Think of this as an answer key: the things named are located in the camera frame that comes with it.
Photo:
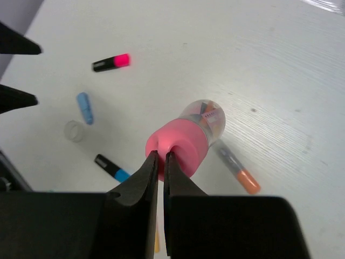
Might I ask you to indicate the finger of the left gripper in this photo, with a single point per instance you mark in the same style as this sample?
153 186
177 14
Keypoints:
12 99
11 42

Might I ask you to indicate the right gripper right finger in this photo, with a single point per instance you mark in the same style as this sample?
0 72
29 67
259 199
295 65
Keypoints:
187 214

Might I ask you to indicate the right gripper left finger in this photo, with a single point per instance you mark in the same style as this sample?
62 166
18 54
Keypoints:
127 222

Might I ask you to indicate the pink capped clear tube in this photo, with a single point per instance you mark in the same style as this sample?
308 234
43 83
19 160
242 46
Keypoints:
189 136

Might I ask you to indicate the blue black highlighter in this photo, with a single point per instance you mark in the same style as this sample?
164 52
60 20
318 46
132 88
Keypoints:
111 168

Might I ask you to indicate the pink black highlighter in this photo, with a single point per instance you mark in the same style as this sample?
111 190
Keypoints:
111 63

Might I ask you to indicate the orange clear marker lower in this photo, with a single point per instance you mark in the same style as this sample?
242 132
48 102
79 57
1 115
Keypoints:
157 240

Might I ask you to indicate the orange clear marker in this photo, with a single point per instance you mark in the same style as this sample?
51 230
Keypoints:
243 176
157 240

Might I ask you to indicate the orange clear marker upper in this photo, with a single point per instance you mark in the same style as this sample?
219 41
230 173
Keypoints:
243 176

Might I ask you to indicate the blue translucent cap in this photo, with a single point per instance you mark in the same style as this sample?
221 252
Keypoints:
85 107

